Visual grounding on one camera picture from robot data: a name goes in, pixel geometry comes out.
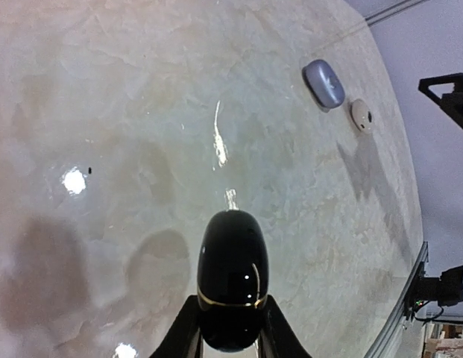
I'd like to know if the cream earbud charging case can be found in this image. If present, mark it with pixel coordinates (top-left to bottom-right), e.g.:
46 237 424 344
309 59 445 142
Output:
350 98 374 134

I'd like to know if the right aluminium frame post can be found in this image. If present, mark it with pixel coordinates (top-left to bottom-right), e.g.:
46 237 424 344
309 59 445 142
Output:
365 0 427 27

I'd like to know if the black charging case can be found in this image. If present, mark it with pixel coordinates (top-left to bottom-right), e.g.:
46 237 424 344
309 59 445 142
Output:
197 210 269 353

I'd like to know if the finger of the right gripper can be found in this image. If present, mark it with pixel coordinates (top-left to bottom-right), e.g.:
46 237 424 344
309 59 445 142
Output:
418 72 463 130

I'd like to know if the aluminium front rail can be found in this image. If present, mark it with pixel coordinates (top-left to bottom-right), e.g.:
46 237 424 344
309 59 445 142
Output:
364 241 429 358

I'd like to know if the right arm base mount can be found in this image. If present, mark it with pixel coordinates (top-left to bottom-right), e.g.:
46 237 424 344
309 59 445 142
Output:
403 266 463 324

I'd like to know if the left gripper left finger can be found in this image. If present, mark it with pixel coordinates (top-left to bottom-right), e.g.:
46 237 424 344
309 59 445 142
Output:
151 296 203 358

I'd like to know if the blue oval charging case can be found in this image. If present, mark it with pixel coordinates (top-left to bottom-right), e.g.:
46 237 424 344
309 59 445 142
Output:
302 59 346 110

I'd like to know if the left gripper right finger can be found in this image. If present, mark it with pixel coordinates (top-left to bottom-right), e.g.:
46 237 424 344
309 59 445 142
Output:
257 295 312 358

